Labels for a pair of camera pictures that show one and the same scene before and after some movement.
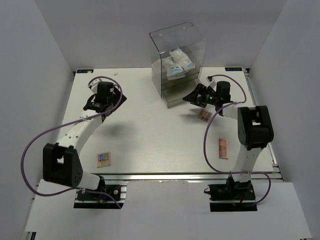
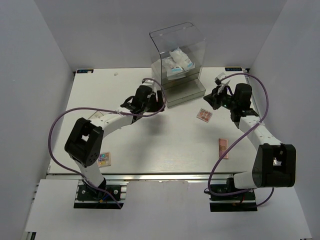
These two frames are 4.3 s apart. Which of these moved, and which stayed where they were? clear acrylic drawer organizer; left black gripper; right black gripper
Moved: right black gripper; left black gripper
Stayed: clear acrylic drawer organizer
